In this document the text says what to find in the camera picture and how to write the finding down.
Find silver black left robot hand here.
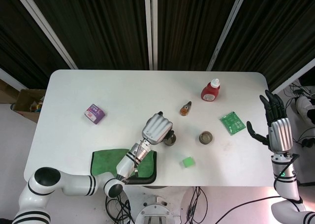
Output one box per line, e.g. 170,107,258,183
141,111,174,145

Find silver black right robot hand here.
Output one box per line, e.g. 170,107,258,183
246,90,294,153

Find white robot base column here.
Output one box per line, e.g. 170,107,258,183
134,196,178,224

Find dark cup beige inside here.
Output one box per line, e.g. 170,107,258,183
198,130,214,145
164,135,177,147

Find white black rounded object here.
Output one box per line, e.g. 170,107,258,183
295,96,315,124

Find green foam cube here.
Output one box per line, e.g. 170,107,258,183
180,156,195,170

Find green sachet packet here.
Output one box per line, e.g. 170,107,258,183
219,111,247,136

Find green folded towel black trim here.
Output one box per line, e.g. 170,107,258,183
91,148,158,185

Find purple tissue pack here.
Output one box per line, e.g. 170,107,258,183
84,103,107,125

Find red sauce bottle white cap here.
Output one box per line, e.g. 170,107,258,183
200,78,221,102

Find black pleated curtain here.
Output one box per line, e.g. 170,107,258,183
0,0,315,92

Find cardboard box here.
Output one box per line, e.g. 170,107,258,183
11,88,46,124

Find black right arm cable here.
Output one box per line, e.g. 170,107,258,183
273,154,300,192

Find black cables beside table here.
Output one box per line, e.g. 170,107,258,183
283,82,315,96

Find white frame post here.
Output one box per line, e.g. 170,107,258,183
144,0,158,71
14,0,79,70
206,0,250,71
270,61,315,94
0,68,23,92

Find long black floor cable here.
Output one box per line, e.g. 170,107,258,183
216,195,281,224

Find black floor cable bundle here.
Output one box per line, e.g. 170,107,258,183
186,186,210,224

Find black floor cable tangle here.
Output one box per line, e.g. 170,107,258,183
105,196,135,224

